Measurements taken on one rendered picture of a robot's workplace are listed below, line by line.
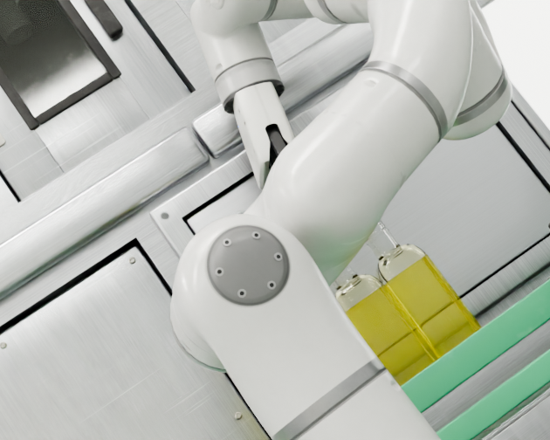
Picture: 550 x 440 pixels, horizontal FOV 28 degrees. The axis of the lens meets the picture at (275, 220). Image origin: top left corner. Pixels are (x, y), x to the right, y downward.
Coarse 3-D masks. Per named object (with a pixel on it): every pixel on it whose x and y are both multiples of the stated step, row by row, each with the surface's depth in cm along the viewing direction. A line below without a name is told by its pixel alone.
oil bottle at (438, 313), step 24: (384, 264) 120; (408, 264) 120; (432, 264) 120; (408, 288) 119; (432, 288) 119; (408, 312) 119; (432, 312) 119; (456, 312) 119; (432, 336) 118; (456, 336) 118
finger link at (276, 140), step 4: (268, 128) 123; (272, 128) 122; (276, 128) 122; (268, 132) 122; (272, 132) 122; (276, 132) 122; (268, 136) 122; (272, 136) 122; (276, 136) 121; (280, 136) 121; (272, 140) 121; (276, 140) 121; (280, 140) 121; (272, 144) 121; (276, 144) 121; (280, 144) 120; (284, 144) 120; (276, 148) 120; (280, 148) 120; (276, 152) 120; (280, 152) 120
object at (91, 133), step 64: (0, 0) 148; (64, 0) 148; (128, 0) 148; (192, 0) 149; (0, 64) 146; (64, 64) 146; (128, 64) 146; (192, 64) 145; (320, 64) 143; (0, 128) 143; (64, 128) 144; (128, 128) 144; (192, 128) 141; (0, 192) 139; (64, 192) 139; (128, 192) 138; (0, 256) 135; (64, 256) 136; (128, 256) 139; (0, 320) 135; (64, 320) 136; (128, 320) 136; (0, 384) 134; (64, 384) 134; (128, 384) 135; (192, 384) 135
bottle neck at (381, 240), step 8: (384, 224) 123; (376, 232) 122; (384, 232) 122; (368, 240) 123; (376, 240) 122; (384, 240) 122; (392, 240) 122; (376, 248) 122; (384, 248) 122; (376, 256) 123
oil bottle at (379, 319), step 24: (336, 288) 122; (360, 288) 120; (384, 288) 120; (360, 312) 119; (384, 312) 119; (384, 336) 118; (408, 336) 118; (384, 360) 118; (408, 360) 118; (432, 360) 118
